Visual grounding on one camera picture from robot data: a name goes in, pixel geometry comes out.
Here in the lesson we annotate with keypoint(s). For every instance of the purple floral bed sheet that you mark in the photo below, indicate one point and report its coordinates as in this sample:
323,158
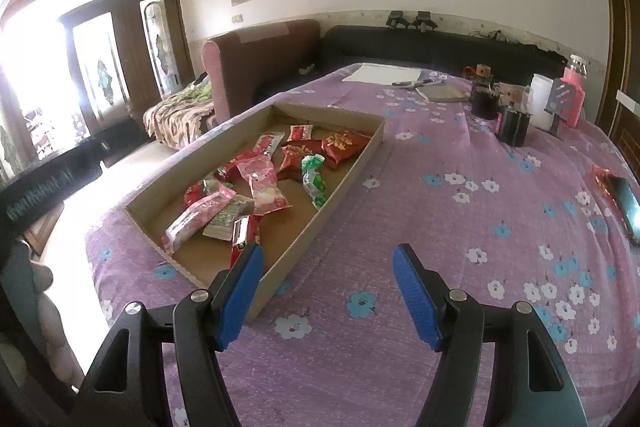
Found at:
450,207

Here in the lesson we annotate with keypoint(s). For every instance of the red foil packet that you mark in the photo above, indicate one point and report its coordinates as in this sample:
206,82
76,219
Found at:
602,179

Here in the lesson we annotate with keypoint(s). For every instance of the brown cardboard tag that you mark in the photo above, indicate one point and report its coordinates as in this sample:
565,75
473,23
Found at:
511,94

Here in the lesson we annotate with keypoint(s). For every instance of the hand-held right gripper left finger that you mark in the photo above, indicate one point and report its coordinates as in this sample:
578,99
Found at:
240,297

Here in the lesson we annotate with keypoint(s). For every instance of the white flat box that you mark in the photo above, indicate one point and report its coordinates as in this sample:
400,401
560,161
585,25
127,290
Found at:
627,100

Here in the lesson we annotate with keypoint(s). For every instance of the black pen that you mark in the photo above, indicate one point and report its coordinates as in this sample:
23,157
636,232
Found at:
415,83

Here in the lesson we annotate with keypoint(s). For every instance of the cardboard box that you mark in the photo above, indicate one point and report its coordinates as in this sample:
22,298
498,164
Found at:
295,232

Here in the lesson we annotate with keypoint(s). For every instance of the notebook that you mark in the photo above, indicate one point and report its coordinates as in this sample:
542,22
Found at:
442,93

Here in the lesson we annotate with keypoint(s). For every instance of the white cup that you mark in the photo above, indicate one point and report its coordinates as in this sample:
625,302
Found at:
540,102

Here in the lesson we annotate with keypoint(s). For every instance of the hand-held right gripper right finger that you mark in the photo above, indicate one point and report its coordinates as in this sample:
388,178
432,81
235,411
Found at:
415,297

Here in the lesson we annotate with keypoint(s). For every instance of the brown sofa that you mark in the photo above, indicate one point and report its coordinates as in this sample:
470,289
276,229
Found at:
260,57

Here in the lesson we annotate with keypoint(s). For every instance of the white paper sheet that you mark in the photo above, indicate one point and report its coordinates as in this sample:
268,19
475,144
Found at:
380,73

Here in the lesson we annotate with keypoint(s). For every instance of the dark card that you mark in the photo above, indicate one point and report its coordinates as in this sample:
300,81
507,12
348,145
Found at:
559,102

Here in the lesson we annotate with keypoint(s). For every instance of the wall switch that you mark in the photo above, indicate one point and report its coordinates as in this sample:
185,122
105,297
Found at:
239,18

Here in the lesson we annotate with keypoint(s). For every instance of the dark jar with cork lid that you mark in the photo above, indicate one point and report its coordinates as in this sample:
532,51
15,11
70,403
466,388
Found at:
482,97

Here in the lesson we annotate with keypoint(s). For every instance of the wooden glass door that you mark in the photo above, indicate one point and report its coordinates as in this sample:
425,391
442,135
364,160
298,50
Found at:
130,57

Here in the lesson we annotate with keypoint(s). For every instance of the pink red snack packet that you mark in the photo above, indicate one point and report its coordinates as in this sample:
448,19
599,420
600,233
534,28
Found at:
267,143

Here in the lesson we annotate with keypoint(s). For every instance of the black canister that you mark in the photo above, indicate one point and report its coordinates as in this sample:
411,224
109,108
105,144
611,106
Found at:
512,127

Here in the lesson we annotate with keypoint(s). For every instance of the pink white snack packet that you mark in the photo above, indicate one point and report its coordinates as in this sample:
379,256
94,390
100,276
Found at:
185,222

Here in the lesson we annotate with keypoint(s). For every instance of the black device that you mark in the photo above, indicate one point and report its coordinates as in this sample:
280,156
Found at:
397,19
424,21

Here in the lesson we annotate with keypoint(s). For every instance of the black sofa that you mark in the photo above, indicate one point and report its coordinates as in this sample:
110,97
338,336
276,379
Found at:
400,47

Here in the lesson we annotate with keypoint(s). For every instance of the black phone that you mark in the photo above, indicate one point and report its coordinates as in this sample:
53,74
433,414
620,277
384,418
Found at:
627,207

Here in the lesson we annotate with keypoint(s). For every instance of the person's left hand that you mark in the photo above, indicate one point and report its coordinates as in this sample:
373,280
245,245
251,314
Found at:
55,332

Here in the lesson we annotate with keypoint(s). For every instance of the pink bottle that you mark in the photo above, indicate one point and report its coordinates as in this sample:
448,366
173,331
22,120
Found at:
576,97

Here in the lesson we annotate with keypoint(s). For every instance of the floral blanket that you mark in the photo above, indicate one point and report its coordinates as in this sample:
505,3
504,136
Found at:
175,112

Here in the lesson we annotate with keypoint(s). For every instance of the small red snack packet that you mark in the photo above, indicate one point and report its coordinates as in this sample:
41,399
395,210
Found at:
301,133

